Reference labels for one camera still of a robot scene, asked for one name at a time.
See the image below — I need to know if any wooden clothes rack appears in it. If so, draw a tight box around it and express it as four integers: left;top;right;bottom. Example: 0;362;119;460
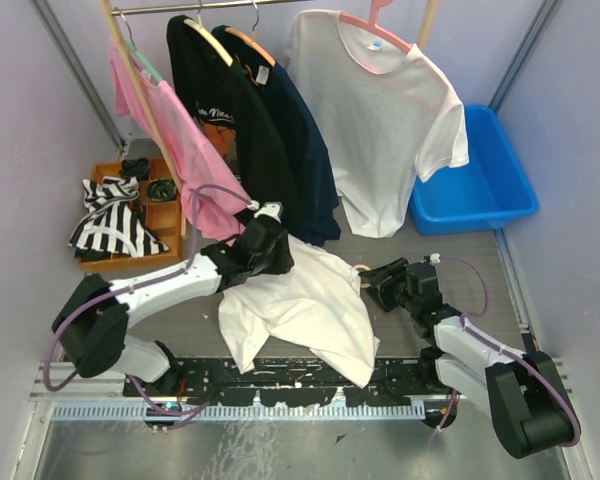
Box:
96;0;441;176

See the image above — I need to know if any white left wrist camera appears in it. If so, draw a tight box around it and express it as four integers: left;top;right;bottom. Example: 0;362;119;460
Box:
254;202;284;222

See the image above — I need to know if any green hanger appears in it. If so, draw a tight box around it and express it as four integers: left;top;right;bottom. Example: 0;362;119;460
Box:
119;11;163;85

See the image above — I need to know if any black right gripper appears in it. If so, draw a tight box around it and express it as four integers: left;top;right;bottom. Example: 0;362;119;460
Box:
360;258;419;314

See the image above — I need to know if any pink t-shirt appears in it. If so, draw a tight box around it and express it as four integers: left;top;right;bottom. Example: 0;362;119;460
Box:
107;37;254;241

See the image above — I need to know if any perforated metal cable tray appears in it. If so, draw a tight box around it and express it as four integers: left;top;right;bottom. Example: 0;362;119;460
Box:
49;401;426;422

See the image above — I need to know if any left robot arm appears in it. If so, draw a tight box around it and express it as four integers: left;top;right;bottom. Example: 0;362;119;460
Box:
52;215;294;396

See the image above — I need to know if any green black belt roll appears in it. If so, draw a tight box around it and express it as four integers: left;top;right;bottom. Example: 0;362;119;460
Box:
146;178;178;203

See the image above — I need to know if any white hanging t-shirt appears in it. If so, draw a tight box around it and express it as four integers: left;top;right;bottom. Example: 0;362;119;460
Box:
287;9;469;238

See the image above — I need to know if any wooden hanger under black shirt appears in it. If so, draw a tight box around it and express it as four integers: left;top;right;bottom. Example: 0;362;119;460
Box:
184;0;233;67

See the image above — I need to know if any wooden hanger under navy shirt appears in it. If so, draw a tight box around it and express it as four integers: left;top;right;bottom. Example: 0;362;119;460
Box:
225;0;276;67

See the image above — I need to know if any pink plastic hanger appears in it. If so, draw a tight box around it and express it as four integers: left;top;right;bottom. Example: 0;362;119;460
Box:
339;0;412;54

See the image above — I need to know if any white t-shirt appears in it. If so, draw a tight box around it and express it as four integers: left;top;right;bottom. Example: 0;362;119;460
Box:
287;9;469;238
219;236;379;388

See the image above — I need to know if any black printed t-shirt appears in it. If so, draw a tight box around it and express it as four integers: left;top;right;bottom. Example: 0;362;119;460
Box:
166;15;304;229

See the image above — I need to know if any cream wooden hanger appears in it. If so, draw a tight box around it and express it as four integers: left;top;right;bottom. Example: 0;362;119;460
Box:
353;264;372;290

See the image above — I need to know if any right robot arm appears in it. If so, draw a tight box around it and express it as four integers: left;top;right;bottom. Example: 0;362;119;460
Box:
358;254;582;459

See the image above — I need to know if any black white striped cloth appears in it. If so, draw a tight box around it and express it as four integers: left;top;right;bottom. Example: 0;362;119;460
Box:
68;176;170;258

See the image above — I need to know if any navy blue t-shirt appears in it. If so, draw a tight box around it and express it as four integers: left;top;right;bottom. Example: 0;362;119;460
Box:
212;25;341;247

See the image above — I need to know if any blue plastic bin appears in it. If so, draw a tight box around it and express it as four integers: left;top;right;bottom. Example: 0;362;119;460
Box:
410;105;539;236

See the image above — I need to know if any orange wooden organizer tray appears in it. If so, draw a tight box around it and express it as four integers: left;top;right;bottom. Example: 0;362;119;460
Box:
78;157;186;273

